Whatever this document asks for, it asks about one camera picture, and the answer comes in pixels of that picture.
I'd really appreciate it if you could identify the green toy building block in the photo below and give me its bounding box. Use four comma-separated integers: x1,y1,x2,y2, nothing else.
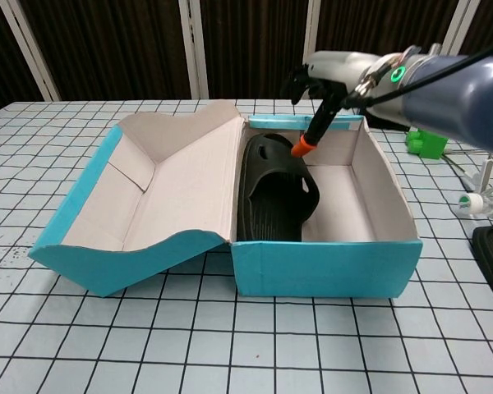
405,126,449,160

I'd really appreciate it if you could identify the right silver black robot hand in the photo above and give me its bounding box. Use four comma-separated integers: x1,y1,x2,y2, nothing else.
289,49,381,159

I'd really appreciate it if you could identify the clear green-label water bottle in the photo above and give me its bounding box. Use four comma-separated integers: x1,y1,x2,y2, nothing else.
458,184,493,225

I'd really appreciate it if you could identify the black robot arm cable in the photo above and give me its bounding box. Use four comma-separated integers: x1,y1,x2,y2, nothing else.
344,43,493,108

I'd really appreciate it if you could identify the teal cardboard shoe box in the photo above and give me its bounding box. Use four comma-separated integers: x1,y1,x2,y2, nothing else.
28,102,424,299

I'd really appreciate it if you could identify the dark white-framed folding screen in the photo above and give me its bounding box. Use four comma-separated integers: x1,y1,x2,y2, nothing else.
0,0,493,120

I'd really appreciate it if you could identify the white black checked tablecloth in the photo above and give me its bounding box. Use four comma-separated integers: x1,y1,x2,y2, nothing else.
0,97,493,394

